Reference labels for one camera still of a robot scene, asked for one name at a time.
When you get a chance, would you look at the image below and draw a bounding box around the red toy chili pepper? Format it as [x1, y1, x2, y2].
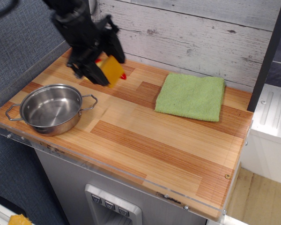
[120, 73, 127, 80]

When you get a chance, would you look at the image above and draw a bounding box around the yellow cube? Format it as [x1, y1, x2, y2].
[95, 55, 125, 88]

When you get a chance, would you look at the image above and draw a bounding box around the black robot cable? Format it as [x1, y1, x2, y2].
[0, 0, 19, 22]

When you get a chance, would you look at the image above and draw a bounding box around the green towel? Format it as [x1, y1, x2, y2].
[155, 73, 225, 122]

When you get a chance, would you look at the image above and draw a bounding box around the silver cabinet with dispenser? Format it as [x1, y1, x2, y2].
[34, 149, 208, 225]

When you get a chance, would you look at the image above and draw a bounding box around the yellow black object bottom left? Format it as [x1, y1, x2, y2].
[8, 214, 32, 225]

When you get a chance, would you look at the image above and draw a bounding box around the white toy sink unit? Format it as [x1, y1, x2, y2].
[240, 32, 281, 187]

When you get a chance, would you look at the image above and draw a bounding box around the clear acrylic table guard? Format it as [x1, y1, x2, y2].
[0, 118, 253, 222]

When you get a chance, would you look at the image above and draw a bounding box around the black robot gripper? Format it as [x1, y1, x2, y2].
[52, 9, 126, 86]

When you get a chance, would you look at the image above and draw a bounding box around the stainless steel pot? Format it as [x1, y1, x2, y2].
[6, 84, 98, 136]

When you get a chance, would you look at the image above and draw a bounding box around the dark grey right post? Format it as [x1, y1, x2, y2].
[247, 8, 281, 112]

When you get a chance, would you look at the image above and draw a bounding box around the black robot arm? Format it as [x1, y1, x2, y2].
[45, 0, 125, 87]

